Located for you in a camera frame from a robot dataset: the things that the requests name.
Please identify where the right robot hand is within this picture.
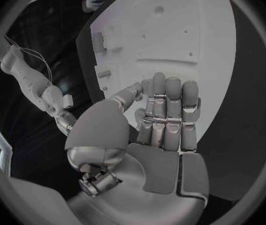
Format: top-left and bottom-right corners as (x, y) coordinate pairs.
(53, 110), (79, 137)

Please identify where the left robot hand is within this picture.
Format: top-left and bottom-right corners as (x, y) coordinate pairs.
(64, 72), (210, 225)

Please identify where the white task board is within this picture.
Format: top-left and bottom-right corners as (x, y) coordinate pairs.
(89, 0), (237, 143)

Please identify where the small grey oblong block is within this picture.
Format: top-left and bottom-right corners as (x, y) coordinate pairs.
(97, 70), (112, 79)

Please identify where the grey flat square block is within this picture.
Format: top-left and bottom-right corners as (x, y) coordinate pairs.
(92, 31), (107, 51)

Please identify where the white cable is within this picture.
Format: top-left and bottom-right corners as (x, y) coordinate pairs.
(4, 35), (54, 85)
(17, 46), (49, 70)

